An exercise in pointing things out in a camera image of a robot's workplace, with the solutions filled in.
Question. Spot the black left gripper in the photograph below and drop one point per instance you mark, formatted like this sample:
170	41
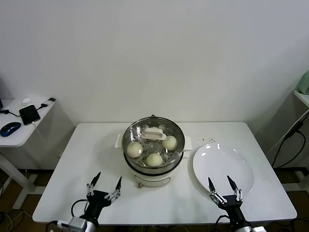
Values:
97	200

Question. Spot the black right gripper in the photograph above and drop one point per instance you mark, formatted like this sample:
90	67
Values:
231	205

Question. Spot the white steamed baozi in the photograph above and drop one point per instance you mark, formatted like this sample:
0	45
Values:
170	143
134	149
154	160

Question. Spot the perforated steel steamer basket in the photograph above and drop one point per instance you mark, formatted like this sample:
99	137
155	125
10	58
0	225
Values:
181	145

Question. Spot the large white round plate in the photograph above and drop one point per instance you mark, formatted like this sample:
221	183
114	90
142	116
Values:
217	159

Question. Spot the small white side table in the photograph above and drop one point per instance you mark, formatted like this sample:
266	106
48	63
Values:
17	140

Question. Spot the black smartphone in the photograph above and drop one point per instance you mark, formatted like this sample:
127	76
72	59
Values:
29	114

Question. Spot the blue computer mouse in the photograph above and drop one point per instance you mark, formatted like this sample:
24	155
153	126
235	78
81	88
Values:
10	128

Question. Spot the small white earbud case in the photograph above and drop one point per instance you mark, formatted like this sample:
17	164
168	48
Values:
26	100

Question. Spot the white shelf table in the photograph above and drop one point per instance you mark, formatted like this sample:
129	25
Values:
303	97

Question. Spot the pale green appliance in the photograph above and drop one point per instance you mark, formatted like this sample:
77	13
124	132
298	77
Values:
305	84

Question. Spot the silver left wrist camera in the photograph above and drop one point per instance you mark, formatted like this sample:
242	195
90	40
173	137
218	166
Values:
76	223

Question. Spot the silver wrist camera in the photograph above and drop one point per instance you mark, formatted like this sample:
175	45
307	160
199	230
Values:
259	229
76	223

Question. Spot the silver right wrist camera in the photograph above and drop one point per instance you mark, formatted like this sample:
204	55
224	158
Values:
259	229

